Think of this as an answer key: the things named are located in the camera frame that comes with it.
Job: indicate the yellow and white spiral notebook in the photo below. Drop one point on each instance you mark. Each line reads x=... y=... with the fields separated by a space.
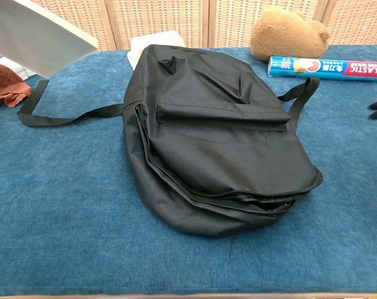
x=35 y=34

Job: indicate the woven wicker folding screen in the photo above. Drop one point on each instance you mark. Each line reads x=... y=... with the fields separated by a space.
x=163 y=18

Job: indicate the rust brown cloth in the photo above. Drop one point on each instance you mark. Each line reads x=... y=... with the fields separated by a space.
x=6 y=87

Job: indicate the blue plastic food wrap box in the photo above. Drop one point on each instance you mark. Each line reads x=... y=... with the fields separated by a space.
x=331 y=68

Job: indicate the brown plush toy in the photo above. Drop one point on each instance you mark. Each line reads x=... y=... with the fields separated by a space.
x=284 y=34

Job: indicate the black fabric backpack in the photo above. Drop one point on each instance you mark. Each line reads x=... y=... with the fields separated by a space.
x=213 y=149

